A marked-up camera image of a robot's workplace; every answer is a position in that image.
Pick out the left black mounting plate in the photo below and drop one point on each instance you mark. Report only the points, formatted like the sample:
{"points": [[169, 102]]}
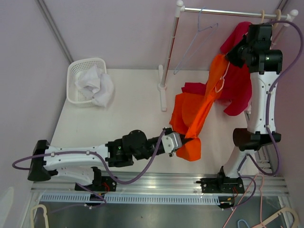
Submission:
{"points": [[105, 184]]}

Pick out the orange t shirt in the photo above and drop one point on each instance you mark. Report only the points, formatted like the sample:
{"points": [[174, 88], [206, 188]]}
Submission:
{"points": [[193, 105]]}

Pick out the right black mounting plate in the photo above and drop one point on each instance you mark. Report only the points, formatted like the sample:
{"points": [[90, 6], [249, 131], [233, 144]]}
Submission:
{"points": [[221, 185]]}

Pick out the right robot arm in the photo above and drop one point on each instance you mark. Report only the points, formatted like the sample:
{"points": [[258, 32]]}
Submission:
{"points": [[265, 66]]}

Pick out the white slotted cable duct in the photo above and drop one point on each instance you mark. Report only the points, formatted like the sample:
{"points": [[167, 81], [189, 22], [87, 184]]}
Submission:
{"points": [[132, 199]]}

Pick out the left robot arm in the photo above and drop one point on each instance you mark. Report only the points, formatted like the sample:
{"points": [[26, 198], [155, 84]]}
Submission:
{"points": [[81, 164]]}

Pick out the pink wire hanger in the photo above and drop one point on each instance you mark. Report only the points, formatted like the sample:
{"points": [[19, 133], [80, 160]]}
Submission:
{"points": [[222, 79]]}

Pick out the blue wire hanger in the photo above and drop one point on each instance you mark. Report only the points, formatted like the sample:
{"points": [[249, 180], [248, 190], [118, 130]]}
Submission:
{"points": [[191, 50]]}

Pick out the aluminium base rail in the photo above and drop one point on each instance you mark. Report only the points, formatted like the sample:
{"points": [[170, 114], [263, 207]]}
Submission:
{"points": [[160, 184]]}

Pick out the white t shirt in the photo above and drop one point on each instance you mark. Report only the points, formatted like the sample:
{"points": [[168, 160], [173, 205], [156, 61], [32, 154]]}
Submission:
{"points": [[96, 86]]}

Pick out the beige plastic hanger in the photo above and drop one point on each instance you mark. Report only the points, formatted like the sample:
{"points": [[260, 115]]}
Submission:
{"points": [[262, 16], [278, 14]]}

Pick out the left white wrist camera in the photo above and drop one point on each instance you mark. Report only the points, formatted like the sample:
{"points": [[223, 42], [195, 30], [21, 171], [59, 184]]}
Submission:
{"points": [[171, 141]]}

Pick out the blue hanger on floor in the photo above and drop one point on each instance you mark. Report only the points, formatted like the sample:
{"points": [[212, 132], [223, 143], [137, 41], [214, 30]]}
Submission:
{"points": [[241, 223]]}

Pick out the black mounting plate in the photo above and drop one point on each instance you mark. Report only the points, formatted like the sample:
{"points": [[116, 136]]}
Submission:
{"points": [[105, 184], [221, 185]]}

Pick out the red t shirt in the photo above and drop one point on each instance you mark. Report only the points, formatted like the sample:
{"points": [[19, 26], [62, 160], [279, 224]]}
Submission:
{"points": [[238, 85]]}

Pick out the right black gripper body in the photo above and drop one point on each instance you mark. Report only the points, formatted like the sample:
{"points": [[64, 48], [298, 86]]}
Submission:
{"points": [[237, 55]]}

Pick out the pink t shirt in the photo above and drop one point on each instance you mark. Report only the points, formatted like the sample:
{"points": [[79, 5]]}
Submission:
{"points": [[247, 111]]}

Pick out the metal clothes rack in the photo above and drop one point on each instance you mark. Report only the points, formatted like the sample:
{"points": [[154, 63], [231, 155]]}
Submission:
{"points": [[217, 11]]}

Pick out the white plastic laundry basket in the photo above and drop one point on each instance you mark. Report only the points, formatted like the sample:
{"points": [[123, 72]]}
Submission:
{"points": [[74, 71]]}

